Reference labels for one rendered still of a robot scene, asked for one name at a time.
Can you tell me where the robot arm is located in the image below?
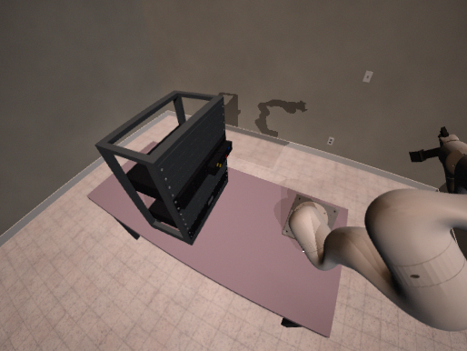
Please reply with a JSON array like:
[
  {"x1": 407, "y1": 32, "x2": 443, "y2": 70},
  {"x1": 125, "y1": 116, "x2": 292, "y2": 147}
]
[{"x1": 289, "y1": 141, "x2": 467, "y2": 332}]

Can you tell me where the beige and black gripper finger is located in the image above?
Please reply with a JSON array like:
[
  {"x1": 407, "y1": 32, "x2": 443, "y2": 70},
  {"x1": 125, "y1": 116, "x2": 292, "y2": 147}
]
[{"x1": 438, "y1": 126, "x2": 449, "y2": 138}]

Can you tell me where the black server rack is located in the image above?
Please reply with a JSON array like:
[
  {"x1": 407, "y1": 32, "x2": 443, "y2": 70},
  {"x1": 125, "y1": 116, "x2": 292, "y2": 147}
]
[{"x1": 95, "y1": 91, "x2": 233, "y2": 246}]

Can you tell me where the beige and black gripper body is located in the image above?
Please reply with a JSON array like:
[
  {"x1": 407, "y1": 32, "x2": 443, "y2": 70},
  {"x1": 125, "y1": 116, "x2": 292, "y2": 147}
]
[{"x1": 439, "y1": 135, "x2": 460, "y2": 146}]

